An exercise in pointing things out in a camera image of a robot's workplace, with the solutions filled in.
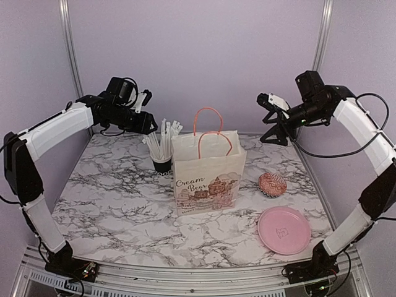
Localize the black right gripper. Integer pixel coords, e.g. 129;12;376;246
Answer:
260;98;329;145

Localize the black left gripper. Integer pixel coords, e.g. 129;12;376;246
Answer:
105;103;158;134

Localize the white paper gift bag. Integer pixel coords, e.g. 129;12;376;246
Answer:
171;114;247;216

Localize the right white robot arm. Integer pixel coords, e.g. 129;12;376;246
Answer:
254;79;395;283

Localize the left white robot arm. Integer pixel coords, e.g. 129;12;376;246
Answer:
2;90;158;280

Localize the black cup of straws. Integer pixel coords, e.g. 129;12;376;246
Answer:
142;118;183;176

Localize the red patterned ceramic bowl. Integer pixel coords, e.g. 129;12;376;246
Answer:
258;173;287;198

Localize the pink plastic plate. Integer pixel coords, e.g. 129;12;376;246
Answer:
257;206;311;256

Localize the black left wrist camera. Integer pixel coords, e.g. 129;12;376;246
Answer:
106;77;139;105

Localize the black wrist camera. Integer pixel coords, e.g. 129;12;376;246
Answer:
106;77;139;105
295;71;325;102

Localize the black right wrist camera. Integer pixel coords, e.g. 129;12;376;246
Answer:
295;71;325;102

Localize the right aluminium frame post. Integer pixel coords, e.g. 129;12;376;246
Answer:
312;0;334;72

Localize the aluminium frame post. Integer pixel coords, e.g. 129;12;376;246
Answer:
58;0;85;98
312;0;334;72

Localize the left aluminium frame post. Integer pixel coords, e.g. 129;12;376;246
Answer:
58;0;85;98

